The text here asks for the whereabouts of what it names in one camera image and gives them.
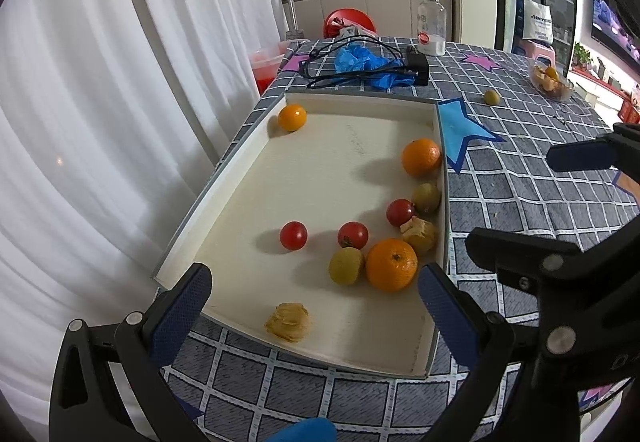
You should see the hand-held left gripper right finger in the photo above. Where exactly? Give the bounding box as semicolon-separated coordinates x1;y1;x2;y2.
417;262;541;442

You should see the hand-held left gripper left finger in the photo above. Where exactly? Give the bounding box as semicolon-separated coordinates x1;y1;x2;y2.
48;262;213;442

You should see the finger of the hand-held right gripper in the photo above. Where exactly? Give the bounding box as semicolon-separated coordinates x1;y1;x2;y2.
546;122;640;173
465;212;640;364

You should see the red cherry tomato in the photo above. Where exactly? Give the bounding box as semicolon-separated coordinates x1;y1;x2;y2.
279;221;308;251
386;199;417;228
337;221;370;250

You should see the shallow white tray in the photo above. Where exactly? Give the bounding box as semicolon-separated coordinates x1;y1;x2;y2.
151;91;450;380

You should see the grey checked tablecloth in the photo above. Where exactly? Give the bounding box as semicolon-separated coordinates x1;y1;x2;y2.
160;38;640;442

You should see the clear glass bowl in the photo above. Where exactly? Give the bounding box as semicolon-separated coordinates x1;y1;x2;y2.
529;60;575;102

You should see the stack of red gift boxes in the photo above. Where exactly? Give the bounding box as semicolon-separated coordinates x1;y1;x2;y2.
617;82;640;125

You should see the potted green plant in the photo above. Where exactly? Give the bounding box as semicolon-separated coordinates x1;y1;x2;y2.
572;42;593;70

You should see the olive green round fruit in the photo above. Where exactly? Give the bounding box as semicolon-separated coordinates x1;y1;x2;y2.
411;182;442;215

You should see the pink plastic stool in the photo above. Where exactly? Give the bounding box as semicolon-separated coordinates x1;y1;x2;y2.
514;40;557;66

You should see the white shopping bag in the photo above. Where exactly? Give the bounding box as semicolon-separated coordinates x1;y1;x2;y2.
515;0;556;46

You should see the blue garment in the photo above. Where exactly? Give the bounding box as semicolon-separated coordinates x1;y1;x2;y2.
264;417;338;442

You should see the clear plastic bottle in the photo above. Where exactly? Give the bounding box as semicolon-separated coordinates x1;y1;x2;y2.
416;0;447;56

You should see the white curtain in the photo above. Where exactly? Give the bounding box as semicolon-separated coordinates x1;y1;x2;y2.
0;0;291;423

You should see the blue plastic bag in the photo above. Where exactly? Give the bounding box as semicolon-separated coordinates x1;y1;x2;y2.
334;45;418;90

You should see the red plastic tub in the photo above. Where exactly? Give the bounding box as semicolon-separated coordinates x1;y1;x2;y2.
248;40;291;96

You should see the red plastic stool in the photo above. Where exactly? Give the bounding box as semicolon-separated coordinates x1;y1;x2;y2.
322;8;377;39

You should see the wall television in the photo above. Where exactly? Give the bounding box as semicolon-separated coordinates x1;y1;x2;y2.
590;0;640;66

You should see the black power adapter with cable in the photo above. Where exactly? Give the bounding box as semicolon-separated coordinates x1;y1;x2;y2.
299;36;416;90

